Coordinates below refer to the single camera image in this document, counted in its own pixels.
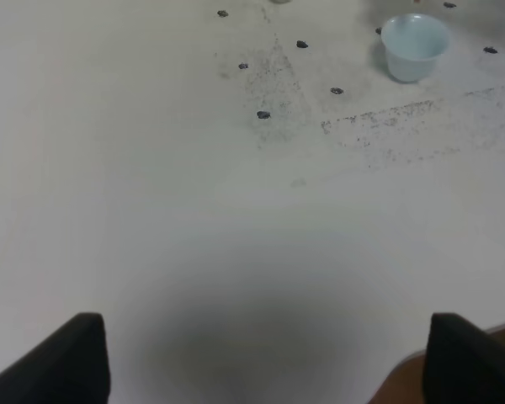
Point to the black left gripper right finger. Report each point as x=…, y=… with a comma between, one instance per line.
x=462, y=363

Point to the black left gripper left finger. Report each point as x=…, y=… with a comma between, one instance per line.
x=70, y=366

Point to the near light blue teacup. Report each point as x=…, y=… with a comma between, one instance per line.
x=413, y=44

